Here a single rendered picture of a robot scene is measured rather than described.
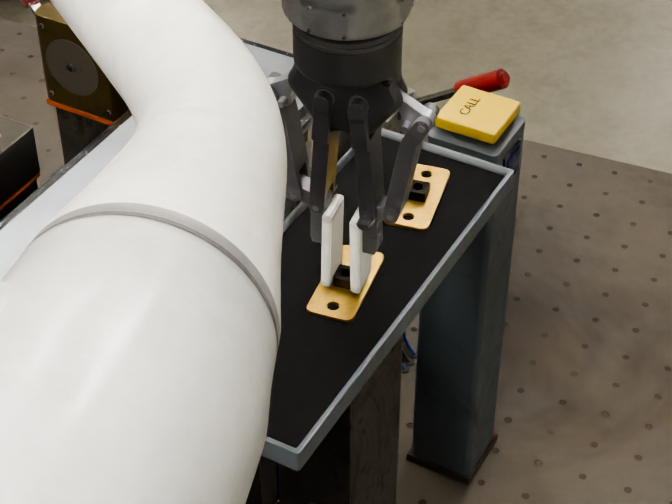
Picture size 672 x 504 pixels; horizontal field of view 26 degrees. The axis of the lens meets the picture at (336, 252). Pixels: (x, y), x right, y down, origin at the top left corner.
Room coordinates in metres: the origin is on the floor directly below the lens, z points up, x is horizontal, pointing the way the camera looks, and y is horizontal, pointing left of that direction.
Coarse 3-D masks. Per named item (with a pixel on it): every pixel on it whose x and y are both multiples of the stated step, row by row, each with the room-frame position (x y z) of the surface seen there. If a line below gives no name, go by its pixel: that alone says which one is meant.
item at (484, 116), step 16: (464, 96) 1.11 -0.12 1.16; (480, 96) 1.11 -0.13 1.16; (496, 96) 1.11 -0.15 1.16; (448, 112) 1.08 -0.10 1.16; (464, 112) 1.08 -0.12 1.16; (480, 112) 1.08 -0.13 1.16; (496, 112) 1.08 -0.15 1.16; (512, 112) 1.09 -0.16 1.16; (448, 128) 1.07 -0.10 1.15; (464, 128) 1.06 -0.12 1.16; (480, 128) 1.06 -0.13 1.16; (496, 128) 1.06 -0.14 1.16
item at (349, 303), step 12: (348, 252) 0.89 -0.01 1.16; (348, 264) 0.87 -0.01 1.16; (372, 264) 0.87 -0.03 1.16; (336, 276) 0.85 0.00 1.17; (348, 276) 0.85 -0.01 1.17; (372, 276) 0.86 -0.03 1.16; (324, 288) 0.84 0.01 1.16; (336, 288) 0.84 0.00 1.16; (348, 288) 0.84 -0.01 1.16; (312, 300) 0.83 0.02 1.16; (324, 300) 0.83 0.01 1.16; (336, 300) 0.83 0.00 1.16; (348, 300) 0.83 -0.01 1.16; (360, 300) 0.83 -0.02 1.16; (312, 312) 0.82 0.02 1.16; (324, 312) 0.82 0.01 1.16; (336, 312) 0.82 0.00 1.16; (348, 312) 0.82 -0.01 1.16
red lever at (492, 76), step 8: (488, 72) 1.19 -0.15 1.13; (496, 72) 1.19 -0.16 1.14; (504, 72) 1.19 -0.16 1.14; (464, 80) 1.20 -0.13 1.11; (472, 80) 1.20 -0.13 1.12; (480, 80) 1.19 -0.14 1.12; (488, 80) 1.18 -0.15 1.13; (496, 80) 1.18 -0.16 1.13; (504, 80) 1.18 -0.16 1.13; (456, 88) 1.20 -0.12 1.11; (480, 88) 1.19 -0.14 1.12; (488, 88) 1.18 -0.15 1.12; (496, 88) 1.18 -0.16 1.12; (504, 88) 1.18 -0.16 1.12; (416, 96) 1.24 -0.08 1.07; (424, 96) 1.23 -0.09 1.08; (432, 96) 1.22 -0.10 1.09; (440, 96) 1.21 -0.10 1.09; (448, 96) 1.21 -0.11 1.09; (424, 104) 1.22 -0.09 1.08
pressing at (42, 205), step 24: (264, 48) 1.45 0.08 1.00; (264, 72) 1.39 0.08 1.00; (288, 72) 1.39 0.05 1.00; (120, 120) 1.30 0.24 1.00; (96, 144) 1.26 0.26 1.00; (120, 144) 1.25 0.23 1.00; (72, 168) 1.21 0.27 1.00; (96, 168) 1.21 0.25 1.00; (48, 192) 1.17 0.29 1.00; (72, 192) 1.17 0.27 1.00; (24, 216) 1.13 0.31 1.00; (48, 216) 1.13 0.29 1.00; (0, 240) 1.10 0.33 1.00; (24, 240) 1.10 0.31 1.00; (0, 264) 1.06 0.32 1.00
